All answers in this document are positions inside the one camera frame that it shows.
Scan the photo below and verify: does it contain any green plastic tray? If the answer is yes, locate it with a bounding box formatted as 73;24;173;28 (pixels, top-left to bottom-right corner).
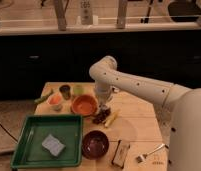
11;115;83;169

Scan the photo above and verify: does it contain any grey blue sponge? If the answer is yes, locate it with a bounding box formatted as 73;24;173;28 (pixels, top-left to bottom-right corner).
42;134;65;157

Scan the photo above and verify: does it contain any silver fork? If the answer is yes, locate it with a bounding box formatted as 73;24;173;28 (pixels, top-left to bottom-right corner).
136;144;165;163

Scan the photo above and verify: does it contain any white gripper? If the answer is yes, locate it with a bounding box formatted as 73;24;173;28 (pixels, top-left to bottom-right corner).
94;84;112;106

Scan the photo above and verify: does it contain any orange red bowl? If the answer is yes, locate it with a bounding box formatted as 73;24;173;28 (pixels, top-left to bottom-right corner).
71;94;97;116

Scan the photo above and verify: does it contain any dark maroon bowl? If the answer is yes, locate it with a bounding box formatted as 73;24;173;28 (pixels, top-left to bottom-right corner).
82;130;109;160

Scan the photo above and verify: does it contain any light green cup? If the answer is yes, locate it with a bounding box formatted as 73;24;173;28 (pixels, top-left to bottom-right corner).
73;84;84;96

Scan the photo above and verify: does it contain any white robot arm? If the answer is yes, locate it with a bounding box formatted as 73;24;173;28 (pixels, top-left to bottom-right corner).
89;56;201;171

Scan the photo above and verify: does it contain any dark brown patterned towel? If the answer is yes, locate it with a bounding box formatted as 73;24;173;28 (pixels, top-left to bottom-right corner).
92;107;111;124

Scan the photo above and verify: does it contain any green vegetable toy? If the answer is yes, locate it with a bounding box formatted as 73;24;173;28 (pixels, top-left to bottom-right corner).
34;89;54;104

